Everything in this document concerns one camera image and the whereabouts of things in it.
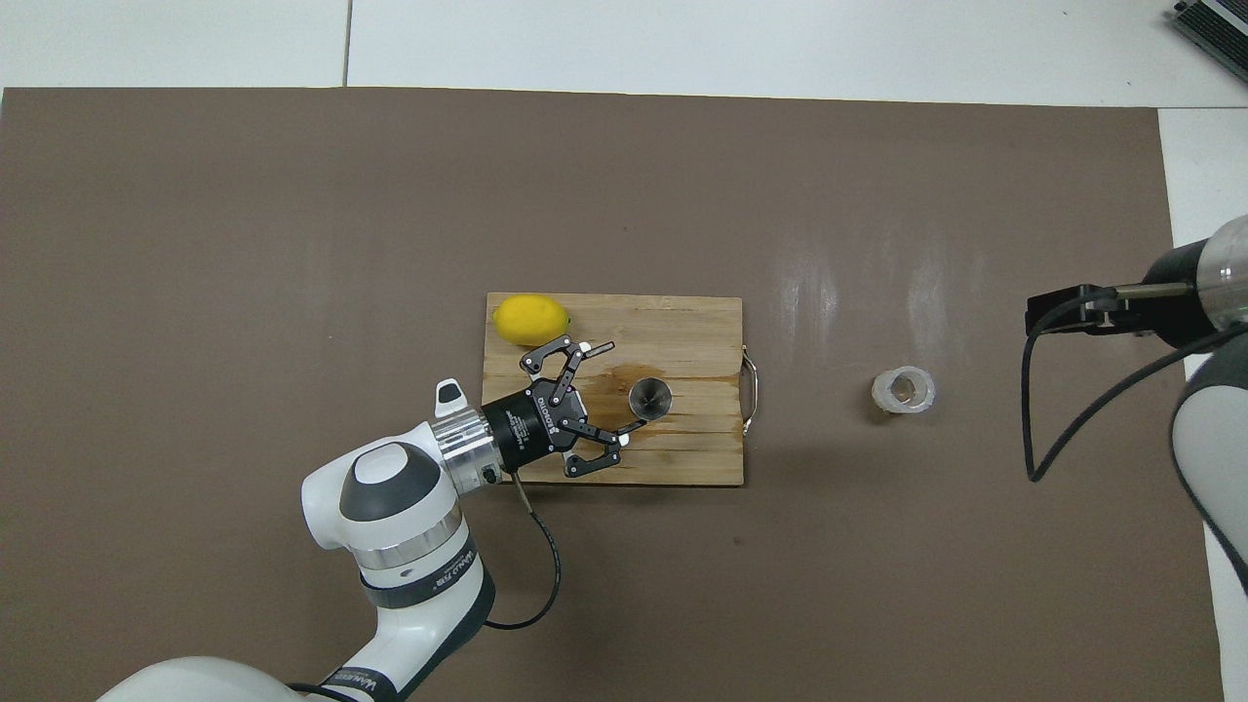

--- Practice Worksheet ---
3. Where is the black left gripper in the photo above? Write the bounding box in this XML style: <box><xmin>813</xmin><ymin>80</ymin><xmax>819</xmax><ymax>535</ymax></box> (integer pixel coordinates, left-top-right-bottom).
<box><xmin>481</xmin><ymin>334</ymin><xmax>649</xmax><ymax>479</ymax></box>

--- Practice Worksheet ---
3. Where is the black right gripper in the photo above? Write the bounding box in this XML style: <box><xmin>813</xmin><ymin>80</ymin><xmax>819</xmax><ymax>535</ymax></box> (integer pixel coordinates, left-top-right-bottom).
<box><xmin>1026</xmin><ymin>244</ymin><xmax>1215</xmax><ymax>347</ymax></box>

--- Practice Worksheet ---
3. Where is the steel jigger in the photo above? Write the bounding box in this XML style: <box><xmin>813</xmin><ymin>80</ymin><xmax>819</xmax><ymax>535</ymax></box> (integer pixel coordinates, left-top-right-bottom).
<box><xmin>628</xmin><ymin>378</ymin><xmax>674</xmax><ymax>422</ymax></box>

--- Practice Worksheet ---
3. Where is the clear glass cup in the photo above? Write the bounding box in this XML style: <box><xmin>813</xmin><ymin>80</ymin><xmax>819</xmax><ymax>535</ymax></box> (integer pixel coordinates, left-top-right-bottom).
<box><xmin>871</xmin><ymin>366</ymin><xmax>937</xmax><ymax>415</ymax></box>

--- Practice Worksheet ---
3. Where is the yellow lemon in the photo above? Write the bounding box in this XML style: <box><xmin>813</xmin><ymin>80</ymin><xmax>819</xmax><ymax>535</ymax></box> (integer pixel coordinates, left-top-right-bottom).
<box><xmin>491</xmin><ymin>293</ymin><xmax>571</xmax><ymax>348</ymax></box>

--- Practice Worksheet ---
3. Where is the wooden cutting board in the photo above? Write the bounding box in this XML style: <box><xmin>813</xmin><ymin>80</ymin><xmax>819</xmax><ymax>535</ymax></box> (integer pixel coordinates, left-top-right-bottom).
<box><xmin>480</xmin><ymin>292</ymin><xmax>761</xmax><ymax>488</ymax></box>

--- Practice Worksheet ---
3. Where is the brown table mat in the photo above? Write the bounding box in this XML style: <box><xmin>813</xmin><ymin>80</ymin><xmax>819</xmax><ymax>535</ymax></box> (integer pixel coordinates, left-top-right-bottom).
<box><xmin>0</xmin><ymin>86</ymin><xmax>1228</xmax><ymax>702</ymax></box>

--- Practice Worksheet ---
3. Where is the grey laptop corner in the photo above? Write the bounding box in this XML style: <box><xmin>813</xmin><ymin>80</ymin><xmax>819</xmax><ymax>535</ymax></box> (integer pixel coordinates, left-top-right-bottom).
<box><xmin>1170</xmin><ymin>0</ymin><xmax>1248</xmax><ymax>71</ymax></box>

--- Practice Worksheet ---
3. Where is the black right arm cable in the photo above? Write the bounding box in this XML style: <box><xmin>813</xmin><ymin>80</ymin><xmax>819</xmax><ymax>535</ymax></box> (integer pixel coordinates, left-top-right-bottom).
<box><xmin>1022</xmin><ymin>283</ymin><xmax>1248</xmax><ymax>484</ymax></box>

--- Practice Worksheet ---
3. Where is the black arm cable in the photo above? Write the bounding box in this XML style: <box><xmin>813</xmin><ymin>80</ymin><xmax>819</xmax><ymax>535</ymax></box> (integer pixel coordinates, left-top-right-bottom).
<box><xmin>483</xmin><ymin>470</ymin><xmax>565</xmax><ymax>631</ymax></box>
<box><xmin>1022</xmin><ymin>283</ymin><xmax>1248</xmax><ymax>484</ymax></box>

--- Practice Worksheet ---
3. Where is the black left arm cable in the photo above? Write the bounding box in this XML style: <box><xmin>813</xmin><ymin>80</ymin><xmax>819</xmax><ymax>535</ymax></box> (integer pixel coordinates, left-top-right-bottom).
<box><xmin>483</xmin><ymin>470</ymin><xmax>565</xmax><ymax>631</ymax></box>

